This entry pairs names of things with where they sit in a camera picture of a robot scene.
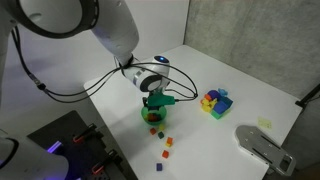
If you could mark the grey metal plate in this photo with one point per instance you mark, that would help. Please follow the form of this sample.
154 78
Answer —
263 148

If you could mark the yellow toy piece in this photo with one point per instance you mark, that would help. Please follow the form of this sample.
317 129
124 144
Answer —
207 105

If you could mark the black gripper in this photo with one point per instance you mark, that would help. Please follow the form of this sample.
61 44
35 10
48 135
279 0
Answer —
145 101

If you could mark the black red clamp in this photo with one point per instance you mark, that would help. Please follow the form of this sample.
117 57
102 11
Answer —
85 133
105 161

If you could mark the large green toy block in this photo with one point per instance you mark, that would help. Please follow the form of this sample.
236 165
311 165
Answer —
217 115

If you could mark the purple block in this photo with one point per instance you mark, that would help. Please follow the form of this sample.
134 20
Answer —
159 166

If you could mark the yellow sticky note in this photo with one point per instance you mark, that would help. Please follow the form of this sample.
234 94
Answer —
265 123

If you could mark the green plastic bowl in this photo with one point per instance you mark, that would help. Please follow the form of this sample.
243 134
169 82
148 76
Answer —
155 122

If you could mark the orange toy piece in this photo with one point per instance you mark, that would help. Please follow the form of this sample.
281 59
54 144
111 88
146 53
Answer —
208 97

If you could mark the large blue toy cube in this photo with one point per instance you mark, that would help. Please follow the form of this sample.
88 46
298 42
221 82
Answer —
220 107

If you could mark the yellow block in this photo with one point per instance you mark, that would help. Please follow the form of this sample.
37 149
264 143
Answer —
168 144
161 126

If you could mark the purple toy ball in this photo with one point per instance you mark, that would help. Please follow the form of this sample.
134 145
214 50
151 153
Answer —
213 94

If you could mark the orange block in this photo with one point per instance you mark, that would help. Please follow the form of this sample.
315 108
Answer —
153 117
170 140

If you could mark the light blue toy piece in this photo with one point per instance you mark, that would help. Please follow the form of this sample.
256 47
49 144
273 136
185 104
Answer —
222 91

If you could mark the teal toy cube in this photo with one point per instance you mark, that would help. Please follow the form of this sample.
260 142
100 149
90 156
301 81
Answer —
228 101

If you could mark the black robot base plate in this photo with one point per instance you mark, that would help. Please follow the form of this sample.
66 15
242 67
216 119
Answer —
76 151

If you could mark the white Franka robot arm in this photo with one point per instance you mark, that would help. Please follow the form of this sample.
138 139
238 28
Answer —
113 26

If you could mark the black camera stand pole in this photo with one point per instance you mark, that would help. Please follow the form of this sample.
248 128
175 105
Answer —
308 96

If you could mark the red-orange block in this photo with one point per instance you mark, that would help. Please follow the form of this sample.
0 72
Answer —
153 131
165 154

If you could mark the dark green block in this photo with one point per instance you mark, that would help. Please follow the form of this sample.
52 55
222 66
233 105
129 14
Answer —
161 135

